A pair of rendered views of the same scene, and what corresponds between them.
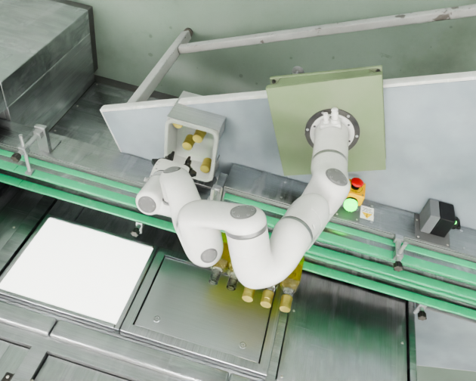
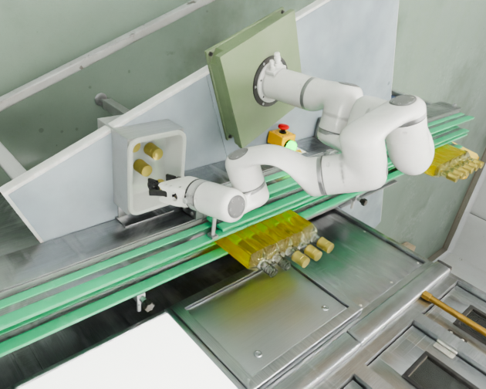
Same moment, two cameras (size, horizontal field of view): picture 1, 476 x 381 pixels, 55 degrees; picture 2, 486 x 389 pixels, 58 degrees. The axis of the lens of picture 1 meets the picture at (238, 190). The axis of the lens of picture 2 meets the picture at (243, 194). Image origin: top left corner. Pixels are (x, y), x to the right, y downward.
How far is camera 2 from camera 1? 1.00 m
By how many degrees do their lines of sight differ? 44
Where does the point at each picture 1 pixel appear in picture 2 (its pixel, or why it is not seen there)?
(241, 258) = (423, 140)
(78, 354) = not seen: outside the picture
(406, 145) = not seen: hidden behind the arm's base
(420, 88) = (305, 19)
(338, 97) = (271, 42)
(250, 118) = (190, 109)
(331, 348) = (350, 265)
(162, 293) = (230, 334)
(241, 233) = (423, 111)
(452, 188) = not seen: hidden behind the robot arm
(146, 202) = (236, 204)
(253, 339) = (323, 299)
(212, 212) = (386, 115)
